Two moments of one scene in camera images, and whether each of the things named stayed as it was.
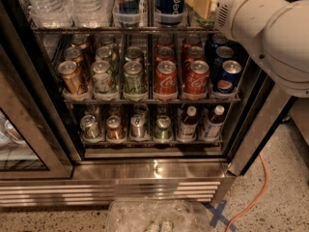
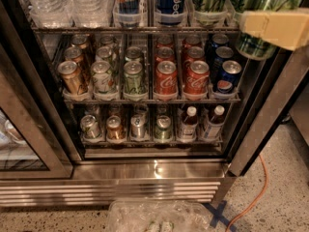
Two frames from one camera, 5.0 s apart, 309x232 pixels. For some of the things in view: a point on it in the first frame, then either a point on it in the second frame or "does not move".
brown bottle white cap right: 214,127 does not move
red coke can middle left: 164,53 does not move
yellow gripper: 238,13 → 277,28
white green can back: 106,41 does not move
